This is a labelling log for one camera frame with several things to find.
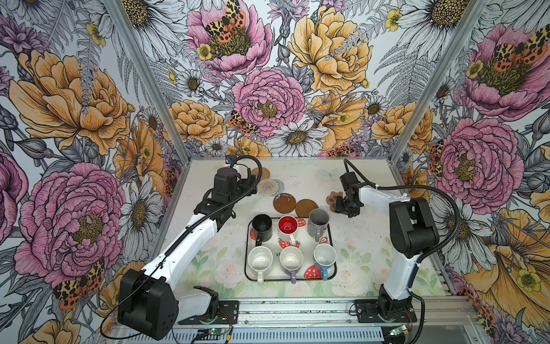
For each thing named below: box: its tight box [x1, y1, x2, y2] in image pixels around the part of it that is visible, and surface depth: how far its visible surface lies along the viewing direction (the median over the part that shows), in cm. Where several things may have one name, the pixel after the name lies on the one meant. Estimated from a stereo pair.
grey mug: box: [307, 207, 330, 243], surface depth 89 cm
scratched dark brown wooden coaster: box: [272, 192, 297, 215], surface depth 105 cm
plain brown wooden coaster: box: [295, 198, 319, 218], surface depth 104 cm
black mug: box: [251, 213, 273, 247], surface depth 90 cm
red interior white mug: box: [277, 215, 299, 247], surface depth 89 cm
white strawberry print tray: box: [244, 217, 338, 285], surface depth 87 cm
